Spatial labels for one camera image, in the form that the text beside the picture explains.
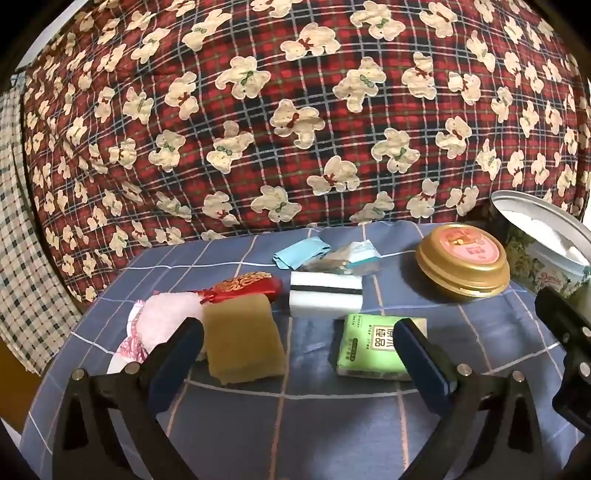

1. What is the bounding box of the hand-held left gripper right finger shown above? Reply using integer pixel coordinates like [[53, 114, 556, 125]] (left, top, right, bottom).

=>
[[392, 318, 546, 480]]

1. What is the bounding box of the round metal cookie tin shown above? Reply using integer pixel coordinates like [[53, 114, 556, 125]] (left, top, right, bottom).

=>
[[490, 190, 591, 301]]

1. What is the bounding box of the white sponge with black stripe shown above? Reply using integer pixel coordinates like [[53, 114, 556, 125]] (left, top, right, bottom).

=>
[[289, 271, 364, 320]]

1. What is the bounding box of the beige checked cloth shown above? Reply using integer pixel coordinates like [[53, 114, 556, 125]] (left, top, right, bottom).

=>
[[0, 85, 84, 374]]

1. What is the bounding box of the red embroidered pouch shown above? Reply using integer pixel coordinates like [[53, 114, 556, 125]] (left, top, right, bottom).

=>
[[198, 272, 283, 305]]

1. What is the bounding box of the pink fluffy plush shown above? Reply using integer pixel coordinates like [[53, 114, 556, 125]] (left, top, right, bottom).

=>
[[107, 291, 206, 374]]

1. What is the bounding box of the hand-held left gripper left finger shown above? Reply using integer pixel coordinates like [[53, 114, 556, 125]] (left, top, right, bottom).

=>
[[53, 318, 206, 480]]

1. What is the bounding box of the white paper tin liner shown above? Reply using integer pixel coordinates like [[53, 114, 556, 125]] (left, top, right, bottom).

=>
[[501, 210, 589, 268]]

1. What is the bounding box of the light blue cloth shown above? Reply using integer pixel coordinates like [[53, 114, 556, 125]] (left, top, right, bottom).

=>
[[273, 237, 331, 270]]

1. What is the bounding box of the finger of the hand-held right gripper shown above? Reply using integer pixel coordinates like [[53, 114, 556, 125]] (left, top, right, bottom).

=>
[[534, 286, 591, 435]]

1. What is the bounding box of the green tissue packet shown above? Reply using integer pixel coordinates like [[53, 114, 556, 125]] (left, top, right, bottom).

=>
[[336, 314, 430, 381]]

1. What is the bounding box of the blue plaid bed sheet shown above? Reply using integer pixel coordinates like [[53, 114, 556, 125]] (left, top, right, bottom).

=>
[[18, 220, 591, 480]]

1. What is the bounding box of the red plaid bear-print quilt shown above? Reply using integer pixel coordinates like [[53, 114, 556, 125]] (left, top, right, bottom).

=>
[[21, 0, 591, 303]]

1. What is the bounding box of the clear plastic toothpick packet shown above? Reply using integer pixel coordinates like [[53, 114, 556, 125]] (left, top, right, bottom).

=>
[[300, 240, 382, 278]]

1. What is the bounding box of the gold round tin lid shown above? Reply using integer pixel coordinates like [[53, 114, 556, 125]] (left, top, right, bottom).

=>
[[414, 224, 511, 298]]

